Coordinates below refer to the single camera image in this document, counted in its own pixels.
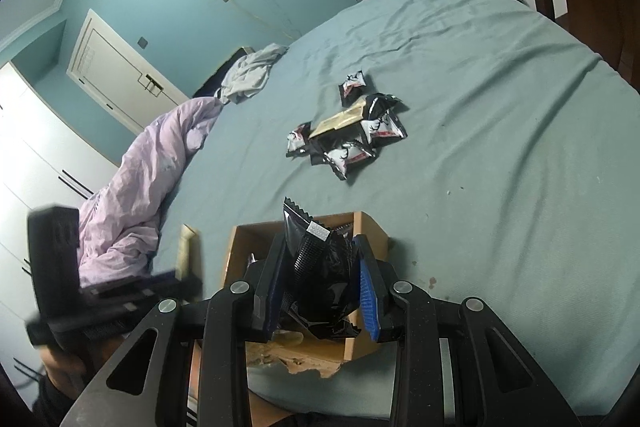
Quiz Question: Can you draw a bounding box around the brown cardboard box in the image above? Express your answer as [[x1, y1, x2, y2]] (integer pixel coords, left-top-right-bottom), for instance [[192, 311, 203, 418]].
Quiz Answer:
[[222, 211, 390, 378]]

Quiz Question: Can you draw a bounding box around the grey crumpled garment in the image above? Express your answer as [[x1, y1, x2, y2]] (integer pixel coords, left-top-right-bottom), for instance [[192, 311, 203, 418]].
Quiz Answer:
[[214, 43, 288, 104]]

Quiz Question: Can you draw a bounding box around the beige snack packet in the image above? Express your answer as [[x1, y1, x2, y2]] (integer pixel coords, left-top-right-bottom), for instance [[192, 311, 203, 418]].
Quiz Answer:
[[309, 98, 367, 139], [176, 225, 202, 281]]

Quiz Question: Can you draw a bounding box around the black foil snack packet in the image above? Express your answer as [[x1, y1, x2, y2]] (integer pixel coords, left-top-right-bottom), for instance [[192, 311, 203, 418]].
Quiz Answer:
[[283, 198, 360, 340]]

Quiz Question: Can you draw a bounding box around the white door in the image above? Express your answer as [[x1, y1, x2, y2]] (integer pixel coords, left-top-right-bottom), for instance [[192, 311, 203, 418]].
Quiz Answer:
[[66, 10, 188, 133]]

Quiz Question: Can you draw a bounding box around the white-black snack packet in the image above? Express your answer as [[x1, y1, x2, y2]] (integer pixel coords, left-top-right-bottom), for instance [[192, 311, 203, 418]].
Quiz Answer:
[[338, 70, 367, 107], [285, 121, 311, 157], [360, 109, 407, 147]]

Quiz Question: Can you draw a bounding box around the lilac duvet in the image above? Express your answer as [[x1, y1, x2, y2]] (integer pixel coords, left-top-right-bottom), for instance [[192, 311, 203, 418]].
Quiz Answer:
[[77, 96, 224, 288]]

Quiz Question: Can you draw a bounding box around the teal bed sheet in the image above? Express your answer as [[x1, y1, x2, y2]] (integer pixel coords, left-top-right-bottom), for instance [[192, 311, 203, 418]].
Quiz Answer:
[[150, 0, 640, 421]]

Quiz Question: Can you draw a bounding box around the person's left hand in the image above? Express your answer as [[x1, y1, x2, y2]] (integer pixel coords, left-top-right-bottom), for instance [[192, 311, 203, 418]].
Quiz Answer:
[[39, 347, 87, 399]]

